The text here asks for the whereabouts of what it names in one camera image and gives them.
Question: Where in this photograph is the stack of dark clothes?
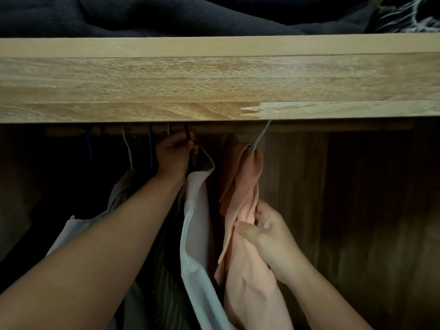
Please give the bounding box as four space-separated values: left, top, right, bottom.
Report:
0 0 440 38

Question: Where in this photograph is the lilac wardrobe door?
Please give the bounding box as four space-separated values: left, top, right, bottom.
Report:
0 0 440 330

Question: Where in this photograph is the peach blazer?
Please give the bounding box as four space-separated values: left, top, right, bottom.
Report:
214 135 295 330

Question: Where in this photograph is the person's right forearm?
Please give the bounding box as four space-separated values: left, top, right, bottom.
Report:
283 259 374 330

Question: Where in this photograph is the cream padded jacket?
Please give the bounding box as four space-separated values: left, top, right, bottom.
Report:
46 214 149 330

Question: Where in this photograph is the light green zip sweatshirt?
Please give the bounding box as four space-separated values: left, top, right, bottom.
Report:
179 147 238 330

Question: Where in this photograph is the white plastic hanger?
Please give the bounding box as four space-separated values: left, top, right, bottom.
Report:
122 125 135 171

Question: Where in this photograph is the person's left hand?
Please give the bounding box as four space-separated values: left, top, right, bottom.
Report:
156 131 199 184

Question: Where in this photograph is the person's right hand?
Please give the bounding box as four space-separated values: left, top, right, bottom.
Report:
233 199 304 286

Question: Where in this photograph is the person's left forearm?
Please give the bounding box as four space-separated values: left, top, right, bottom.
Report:
0 171 188 330

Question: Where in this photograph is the beige grey cardigan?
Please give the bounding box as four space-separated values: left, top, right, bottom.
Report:
106 170 138 214

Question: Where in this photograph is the teal hanger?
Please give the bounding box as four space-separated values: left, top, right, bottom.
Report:
247 120 272 154

